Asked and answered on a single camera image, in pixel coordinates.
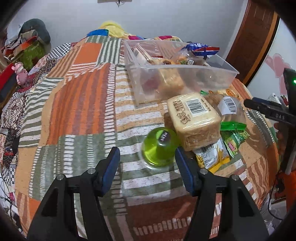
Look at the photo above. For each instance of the operator right hand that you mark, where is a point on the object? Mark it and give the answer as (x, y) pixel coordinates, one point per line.
(281, 134)

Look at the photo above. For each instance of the blue chips bag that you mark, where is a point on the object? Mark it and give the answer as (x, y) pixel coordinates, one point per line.
(199, 49)

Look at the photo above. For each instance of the red and black box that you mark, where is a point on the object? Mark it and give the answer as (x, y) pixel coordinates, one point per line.
(8, 81)

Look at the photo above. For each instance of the clear bag brown biscuits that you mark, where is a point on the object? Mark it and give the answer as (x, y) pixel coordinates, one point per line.
(229, 108)

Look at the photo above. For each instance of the pile of clothes and bags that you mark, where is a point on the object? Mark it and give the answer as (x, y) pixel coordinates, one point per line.
(28, 46)

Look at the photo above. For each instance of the green pea snack packet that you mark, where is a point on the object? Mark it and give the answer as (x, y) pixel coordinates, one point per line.
(233, 135)

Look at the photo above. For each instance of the patchwork striped bed blanket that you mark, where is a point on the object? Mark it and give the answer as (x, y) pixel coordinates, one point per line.
(79, 107)

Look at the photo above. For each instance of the green jelly cup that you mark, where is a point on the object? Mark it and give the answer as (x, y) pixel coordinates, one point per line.
(158, 147)

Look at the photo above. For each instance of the sliced bread loaf pack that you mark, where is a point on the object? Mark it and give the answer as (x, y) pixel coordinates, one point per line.
(196, 122)

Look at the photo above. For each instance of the yellow pillow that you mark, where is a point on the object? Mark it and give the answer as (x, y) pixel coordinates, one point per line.
(114, 30)

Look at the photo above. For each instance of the clear plastic storage bin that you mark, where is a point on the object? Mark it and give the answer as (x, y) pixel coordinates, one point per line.
(215, 74)

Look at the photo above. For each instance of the brown wooden door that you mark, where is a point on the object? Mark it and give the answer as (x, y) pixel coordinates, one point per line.
(253, 40)

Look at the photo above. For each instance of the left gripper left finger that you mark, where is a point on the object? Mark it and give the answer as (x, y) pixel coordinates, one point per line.
(55, 217)

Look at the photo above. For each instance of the pink plush toy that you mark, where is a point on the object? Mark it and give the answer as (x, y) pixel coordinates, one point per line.
(21, 73)

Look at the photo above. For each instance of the orange snack balls bag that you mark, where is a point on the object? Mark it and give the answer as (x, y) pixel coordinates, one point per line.
(167, 82)

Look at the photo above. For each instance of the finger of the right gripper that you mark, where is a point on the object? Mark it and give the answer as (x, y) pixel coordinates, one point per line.
(276, 114)
(269, 103)

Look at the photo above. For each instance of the yellow fries snack packet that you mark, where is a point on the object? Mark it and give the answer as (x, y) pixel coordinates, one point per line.
(213, 156)

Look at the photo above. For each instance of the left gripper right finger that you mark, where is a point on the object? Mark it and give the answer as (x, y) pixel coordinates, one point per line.
(240, 218)

